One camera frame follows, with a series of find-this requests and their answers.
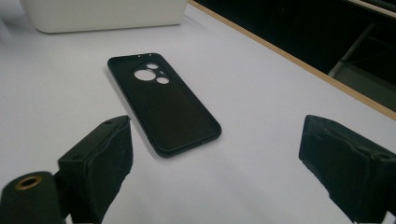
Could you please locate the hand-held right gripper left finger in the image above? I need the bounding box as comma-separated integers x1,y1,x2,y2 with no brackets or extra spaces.
58,115,134,224

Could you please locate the grey metal stand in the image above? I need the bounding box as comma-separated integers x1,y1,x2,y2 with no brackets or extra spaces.
328,22,376,78

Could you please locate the white rectangular storage box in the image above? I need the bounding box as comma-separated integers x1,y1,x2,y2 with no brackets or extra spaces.
19,0,189,34

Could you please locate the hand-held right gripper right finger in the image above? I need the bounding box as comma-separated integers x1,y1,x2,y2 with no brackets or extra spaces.
298,114,396,224

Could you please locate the black phone case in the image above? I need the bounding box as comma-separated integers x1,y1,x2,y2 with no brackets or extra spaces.
106,52,222,159

